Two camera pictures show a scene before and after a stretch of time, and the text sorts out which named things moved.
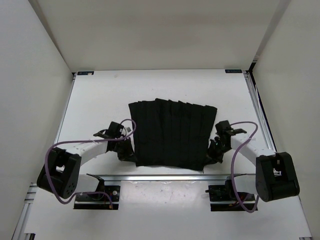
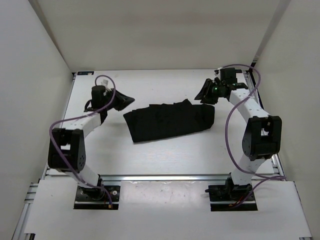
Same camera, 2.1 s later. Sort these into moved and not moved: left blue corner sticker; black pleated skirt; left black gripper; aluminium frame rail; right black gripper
Moved: right black gripper; black pleated skirt; left black gripper
Not moved: aluminium frame rail; left blue corner sticker
